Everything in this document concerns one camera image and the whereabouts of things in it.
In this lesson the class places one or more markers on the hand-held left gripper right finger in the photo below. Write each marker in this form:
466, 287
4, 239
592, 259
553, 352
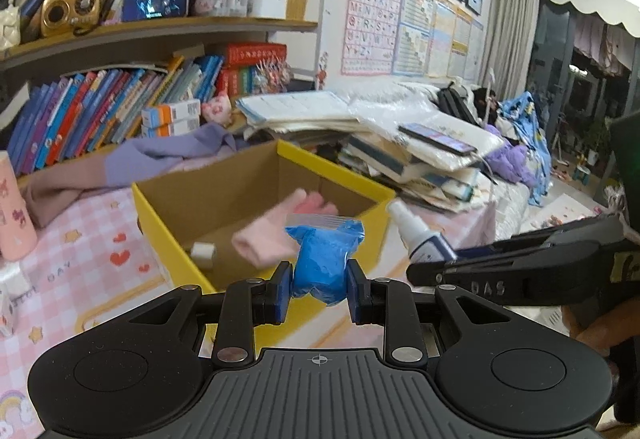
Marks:
356, 291

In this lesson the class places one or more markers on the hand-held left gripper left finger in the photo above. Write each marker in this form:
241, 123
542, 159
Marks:
280, 291

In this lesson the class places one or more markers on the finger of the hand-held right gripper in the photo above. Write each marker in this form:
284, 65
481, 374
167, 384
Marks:
550, 236
525, 279

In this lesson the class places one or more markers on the blue zip bag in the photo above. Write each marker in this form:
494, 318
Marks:
320, 264

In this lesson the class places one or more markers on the pink sock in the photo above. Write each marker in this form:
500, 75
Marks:
265, 239

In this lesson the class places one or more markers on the white spray bottle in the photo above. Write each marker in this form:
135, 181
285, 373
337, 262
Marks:
415, 234

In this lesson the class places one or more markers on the white charger plug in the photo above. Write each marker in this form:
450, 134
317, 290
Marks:
202, 252

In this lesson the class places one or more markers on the yellow cardboard box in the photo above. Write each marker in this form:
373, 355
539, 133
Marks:
165, 219

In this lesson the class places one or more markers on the person's right hand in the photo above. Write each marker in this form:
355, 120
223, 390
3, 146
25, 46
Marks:
592, 331

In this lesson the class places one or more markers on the purple plush fabric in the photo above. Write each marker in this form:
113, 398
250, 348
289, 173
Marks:
510, 159

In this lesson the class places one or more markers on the potted plant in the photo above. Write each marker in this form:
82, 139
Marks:
597, 136

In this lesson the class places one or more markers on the blue cartoon blanket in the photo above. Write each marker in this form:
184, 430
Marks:
530, 144

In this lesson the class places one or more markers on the black smartphone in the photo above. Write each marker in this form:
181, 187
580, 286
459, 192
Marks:
435, 137

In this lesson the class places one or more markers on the black backpack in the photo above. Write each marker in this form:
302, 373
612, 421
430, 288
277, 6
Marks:
457, 101

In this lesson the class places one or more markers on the white plastic bag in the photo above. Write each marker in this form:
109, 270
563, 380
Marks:
380, 111

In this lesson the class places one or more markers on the stack of books and papers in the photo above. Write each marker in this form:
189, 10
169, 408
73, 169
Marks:
300, 109

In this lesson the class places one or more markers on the purple cloth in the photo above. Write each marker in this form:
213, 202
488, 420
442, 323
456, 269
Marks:
150, 156

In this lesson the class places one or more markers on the beige curtain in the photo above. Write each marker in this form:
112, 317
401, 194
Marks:
515, 49

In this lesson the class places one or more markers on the pink pig plush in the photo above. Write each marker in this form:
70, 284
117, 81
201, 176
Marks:
217, 108

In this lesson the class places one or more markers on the orange and white carton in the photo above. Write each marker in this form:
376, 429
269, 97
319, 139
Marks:
175, 111
172, 129

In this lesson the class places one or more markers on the pink checked tablecloth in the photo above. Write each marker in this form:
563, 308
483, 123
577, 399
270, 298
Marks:
75, 239

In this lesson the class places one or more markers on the colourful cartoon trinkets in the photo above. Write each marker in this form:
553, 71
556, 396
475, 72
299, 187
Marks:
274, 75

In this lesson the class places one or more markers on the mauve cloth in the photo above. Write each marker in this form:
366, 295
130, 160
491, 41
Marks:
65, 189

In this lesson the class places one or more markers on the red boxed book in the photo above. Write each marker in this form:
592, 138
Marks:
250, 54

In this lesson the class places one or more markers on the row of colourful books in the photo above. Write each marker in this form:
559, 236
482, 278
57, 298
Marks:
100, 109

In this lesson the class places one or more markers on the white small carton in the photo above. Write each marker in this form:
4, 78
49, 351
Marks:
10, 304

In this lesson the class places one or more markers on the pink cartoon tumbler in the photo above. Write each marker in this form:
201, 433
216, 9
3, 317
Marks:
15, 214

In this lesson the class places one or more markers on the wooden bookshelf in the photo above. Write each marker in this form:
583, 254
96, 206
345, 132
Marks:
200, 24

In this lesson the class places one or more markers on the white storage box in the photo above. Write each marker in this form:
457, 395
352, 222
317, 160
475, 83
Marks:
267, 1

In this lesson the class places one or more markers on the dark blue box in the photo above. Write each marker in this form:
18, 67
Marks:
155, 5

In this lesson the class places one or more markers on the golden retro radio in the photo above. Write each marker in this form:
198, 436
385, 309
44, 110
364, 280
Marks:
70, 14

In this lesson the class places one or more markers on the white quilted bag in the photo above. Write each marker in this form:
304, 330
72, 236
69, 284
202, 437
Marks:
9, 26

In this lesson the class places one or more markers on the pale wall poster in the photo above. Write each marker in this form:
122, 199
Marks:
460, 44
476, 51

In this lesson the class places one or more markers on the yellow wall poster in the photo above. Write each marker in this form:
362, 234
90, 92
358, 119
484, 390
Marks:
442, 39

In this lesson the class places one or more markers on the cartoon wall sticker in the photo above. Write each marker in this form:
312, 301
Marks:
322, 69

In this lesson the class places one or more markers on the blue table wall poster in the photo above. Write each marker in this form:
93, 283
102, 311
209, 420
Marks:
415, 26

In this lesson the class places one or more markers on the pink alphabet wall poster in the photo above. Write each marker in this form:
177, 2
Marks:
372, 14

